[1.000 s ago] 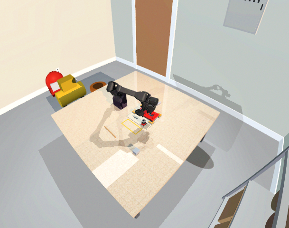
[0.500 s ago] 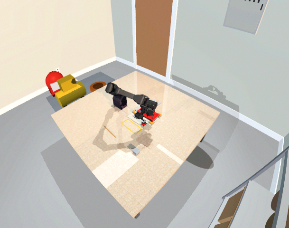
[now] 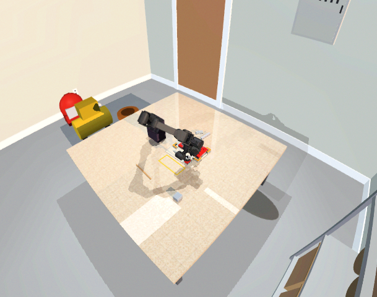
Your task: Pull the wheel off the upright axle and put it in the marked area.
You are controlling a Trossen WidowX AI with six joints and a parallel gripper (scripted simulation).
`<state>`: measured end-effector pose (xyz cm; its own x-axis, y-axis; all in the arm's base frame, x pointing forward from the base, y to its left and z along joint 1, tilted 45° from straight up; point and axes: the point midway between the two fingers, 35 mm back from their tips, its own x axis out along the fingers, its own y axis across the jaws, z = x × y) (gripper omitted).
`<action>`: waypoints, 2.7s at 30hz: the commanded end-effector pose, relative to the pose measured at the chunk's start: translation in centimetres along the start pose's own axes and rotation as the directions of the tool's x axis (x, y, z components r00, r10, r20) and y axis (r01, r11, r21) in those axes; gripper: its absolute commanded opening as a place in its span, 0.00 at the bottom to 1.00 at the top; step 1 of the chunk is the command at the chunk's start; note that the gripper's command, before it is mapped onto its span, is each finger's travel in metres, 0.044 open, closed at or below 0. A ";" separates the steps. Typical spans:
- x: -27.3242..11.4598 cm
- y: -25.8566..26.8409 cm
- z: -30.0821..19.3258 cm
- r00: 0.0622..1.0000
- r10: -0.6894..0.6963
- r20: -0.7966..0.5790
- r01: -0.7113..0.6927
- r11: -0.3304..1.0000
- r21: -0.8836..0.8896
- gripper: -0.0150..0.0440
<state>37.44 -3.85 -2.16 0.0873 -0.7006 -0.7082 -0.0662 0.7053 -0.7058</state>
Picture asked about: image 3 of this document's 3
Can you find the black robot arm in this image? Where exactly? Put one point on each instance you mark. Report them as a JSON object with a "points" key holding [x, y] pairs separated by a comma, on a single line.
{"points": [[184, 136]]}

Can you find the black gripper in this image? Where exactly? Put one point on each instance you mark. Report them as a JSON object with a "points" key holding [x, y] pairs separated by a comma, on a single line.
{"points": [[182, 155]]}

